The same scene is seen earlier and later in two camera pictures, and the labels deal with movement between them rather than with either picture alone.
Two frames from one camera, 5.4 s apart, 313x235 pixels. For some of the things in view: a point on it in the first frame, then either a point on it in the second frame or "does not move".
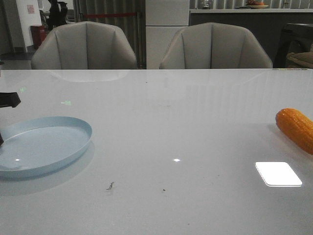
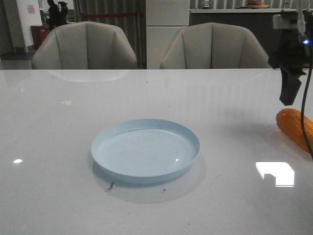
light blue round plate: (33, 147) → (144, 151)
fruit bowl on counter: (255, 5) does not move
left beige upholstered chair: (84, 45) does not move
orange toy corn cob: (297, 127) does not move
